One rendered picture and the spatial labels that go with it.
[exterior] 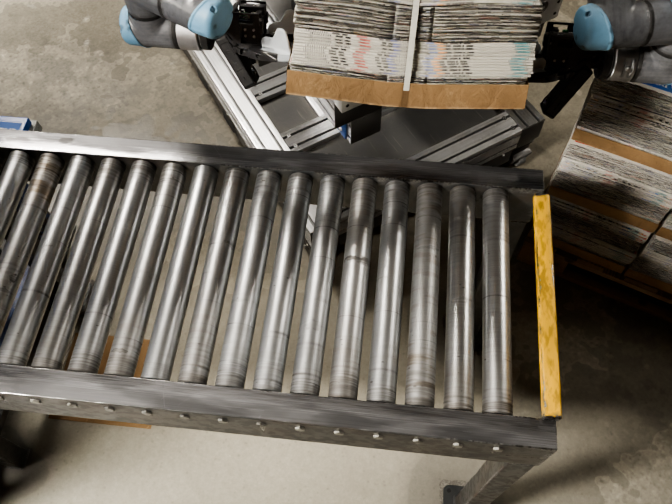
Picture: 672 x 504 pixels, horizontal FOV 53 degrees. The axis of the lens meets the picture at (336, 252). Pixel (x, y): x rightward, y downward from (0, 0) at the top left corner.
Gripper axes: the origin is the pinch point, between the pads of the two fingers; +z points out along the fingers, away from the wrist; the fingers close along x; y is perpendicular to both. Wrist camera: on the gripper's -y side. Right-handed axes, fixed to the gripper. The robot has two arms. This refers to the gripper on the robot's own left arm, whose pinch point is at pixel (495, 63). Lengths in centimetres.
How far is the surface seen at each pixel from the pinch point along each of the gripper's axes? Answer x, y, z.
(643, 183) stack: -20, -36, -43
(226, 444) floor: 16, -109, 57
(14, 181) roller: 16, -24, 93
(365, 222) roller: 19.6, -24.8, 21.8
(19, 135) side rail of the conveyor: 6, -20, 95
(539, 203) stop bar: 15.0, -20.6, -10.7
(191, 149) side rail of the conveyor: 6, -20, 58
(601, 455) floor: 9, -106, -47
